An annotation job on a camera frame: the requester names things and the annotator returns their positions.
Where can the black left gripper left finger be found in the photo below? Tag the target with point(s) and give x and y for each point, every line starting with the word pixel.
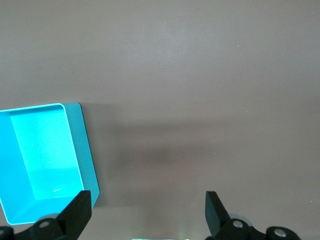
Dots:
pixel 75 215

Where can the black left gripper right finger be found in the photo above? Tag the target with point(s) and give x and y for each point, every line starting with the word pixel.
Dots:
pixel 216 215

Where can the teal plastic bin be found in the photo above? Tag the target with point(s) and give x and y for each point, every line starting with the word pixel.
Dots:
pixel 50 150

